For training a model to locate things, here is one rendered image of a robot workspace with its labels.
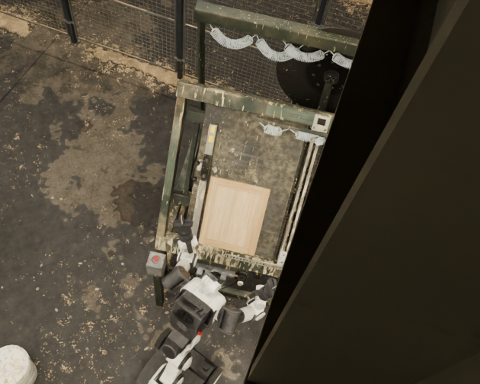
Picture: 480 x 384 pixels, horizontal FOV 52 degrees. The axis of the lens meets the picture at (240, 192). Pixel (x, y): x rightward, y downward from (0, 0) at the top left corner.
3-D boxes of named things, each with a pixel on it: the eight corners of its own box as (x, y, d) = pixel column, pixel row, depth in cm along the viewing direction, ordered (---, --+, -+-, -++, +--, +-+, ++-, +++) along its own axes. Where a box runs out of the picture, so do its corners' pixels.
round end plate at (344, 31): (267, 104, 380) (286, 20, 313) (268, 99, 383) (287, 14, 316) (367, 127, 378) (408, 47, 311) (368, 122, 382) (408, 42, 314)
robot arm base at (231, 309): (238, 332, 306) (231, 337, 296) (221, 324, 312) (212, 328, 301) (244, 310, 305) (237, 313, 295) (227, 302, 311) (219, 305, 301)
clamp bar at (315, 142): (274, 259, 373) (273, 276, 351) (315, 110, 325) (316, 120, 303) (287, 262, 373) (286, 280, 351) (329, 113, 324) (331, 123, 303)
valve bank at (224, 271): (180, 283, 388) (180, 272, 368) (185, 267, 395) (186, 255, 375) (242, 298, 387) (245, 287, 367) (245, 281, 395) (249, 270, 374)
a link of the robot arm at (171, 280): (176, 283, 323) (171, 291, 310) (167, 273, 322) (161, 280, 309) (189, 273, 321) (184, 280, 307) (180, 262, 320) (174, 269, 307)
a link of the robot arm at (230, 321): (241, 329, 308) (230, 333, 296) (229, 324, 312) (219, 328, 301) (246, 312, 307) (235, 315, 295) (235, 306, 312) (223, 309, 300)
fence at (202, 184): (189, 239, 375) (188, 242, 371) (210, 122, 336) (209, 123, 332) (196, 241, 375) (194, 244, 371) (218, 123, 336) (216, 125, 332)
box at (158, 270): (147, 274, 370) (145, 264, 355) (152, 260, 376) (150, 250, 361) (162, 278, 370) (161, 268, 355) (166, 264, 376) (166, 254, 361)
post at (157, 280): (155, 305, 435) (152, 271, 372) (158, 298, 438) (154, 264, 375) (162, 306, 435) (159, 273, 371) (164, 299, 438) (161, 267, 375)
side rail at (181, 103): (159, 228, 381) (155, 235, 371) (180, 91, 336) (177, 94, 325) (167, 230, 381) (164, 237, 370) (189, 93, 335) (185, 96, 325)
